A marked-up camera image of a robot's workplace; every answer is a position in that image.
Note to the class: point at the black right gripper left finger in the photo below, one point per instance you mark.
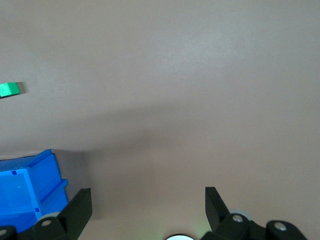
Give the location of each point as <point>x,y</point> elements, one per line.
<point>65,225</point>

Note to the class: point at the green cube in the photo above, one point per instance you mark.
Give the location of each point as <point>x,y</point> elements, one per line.
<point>8,89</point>

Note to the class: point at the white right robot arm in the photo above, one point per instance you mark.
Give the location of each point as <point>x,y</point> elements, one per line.
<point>181,237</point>

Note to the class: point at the blue plastic storage bin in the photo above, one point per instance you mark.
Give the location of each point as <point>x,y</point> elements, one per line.
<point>15,195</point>

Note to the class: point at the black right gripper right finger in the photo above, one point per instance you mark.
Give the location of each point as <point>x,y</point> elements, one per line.
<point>232,228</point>

